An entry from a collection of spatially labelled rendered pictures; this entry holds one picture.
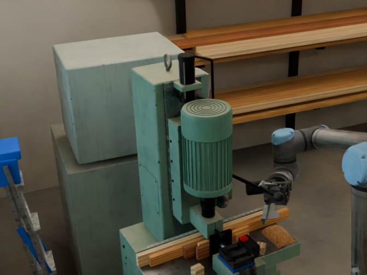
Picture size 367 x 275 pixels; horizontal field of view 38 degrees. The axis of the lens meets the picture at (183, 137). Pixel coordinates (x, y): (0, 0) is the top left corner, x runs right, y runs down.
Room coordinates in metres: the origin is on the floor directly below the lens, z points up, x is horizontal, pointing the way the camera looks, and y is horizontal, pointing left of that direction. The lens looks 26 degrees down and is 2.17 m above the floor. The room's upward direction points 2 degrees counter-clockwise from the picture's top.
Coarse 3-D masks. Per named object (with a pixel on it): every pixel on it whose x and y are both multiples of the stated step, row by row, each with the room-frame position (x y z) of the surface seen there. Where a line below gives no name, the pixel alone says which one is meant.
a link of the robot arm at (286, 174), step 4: (272, 172) 1.82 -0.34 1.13; (276, 172) 1.78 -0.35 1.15; (280, 172) 1.78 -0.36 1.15; (284, 172) 1.78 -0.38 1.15; (288, 172) 1.79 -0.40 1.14; (272, 176) 1.79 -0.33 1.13; (284, 176) 1.77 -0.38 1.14; (288, 176) 1.77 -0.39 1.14; (292, 176) 1.80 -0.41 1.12; (292, 180) 1.78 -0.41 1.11
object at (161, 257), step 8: (280, 216) 1.82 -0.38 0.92; (288, 216) 1.84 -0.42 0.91; (240, 224) 1.75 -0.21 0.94; (248, 224) 1.75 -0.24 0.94; (256, 224) 1.76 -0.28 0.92; (192, 240) 1.66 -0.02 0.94; (176, 248) 1.61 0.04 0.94; (152, 256) 1.57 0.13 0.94; (160, 256) 1.58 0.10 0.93; (168, 256) 1.59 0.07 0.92; (176, 256) 1.61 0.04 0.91; (152, 264) 1.56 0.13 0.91
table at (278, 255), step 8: (272, 224) 1.79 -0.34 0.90; (256, 232) 1.74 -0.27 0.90; (288, 232) 1.74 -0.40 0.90; (256, 240) 1.69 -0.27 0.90; (264, 240) 1.69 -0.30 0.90; (296, 240) 1.68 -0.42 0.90; (272, 248) 1.64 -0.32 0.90; (280, 248) 1.64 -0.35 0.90; (288, 248) 1.64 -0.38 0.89; (296, 248) 1.66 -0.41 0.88; (192, 256) 1.61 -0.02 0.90; (264, 256) 1.60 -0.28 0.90; (272, 256) 1.61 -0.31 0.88; (280, 256) 1.63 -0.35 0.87; (288, 256) 1.65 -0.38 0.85; (136, 264) 1.58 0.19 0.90; (160, 264) 1.57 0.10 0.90; (168, 264) 1.57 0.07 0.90; (176, 264) 1.57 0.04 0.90; (184, 264) 1.57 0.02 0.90; (192, 264) 1.57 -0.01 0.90; (208, 264) 1.56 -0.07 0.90; (272, 264) 1.61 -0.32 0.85; (136, 272) 1.58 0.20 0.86; (144, 272) 1.53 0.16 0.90; (152, 272) 1.53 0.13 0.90; (160, 272) 1.53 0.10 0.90; (168, 272) 1.53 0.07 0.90; (176, 272) 1.52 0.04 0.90; (184, 272) 1.52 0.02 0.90; (208, 272) 1.52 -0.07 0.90
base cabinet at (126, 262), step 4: (124, 252) 1.91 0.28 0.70; (124, 256) 1.91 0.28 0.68; (124, 260) 1.92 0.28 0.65; (128, 260) 1.86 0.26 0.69; (124, 264) 1.92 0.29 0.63; (128, 264) 1.87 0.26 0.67; (132, 264) 1.82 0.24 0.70; (124, 268) 1.93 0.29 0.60; (128, 268) 1.87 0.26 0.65; (132, 268) 1.83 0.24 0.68; (124, 272) 1.93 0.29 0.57; (128, 272) 1.87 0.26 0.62; (132, 272) 1.83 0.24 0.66
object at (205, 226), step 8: (192, 208) 1.73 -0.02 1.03; (200, 208) 1.73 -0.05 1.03; (192, 216) 1.72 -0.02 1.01; (200, 216) 1.67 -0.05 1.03; (216, 216) 1.67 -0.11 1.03; (200, 224) 1.66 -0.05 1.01; (208, 224) 1.62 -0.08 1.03; (216, 224) 1.64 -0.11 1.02; (200, 232) 1.66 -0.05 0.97; (208, 232) 1.62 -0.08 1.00; (216, 232) 1.64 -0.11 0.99
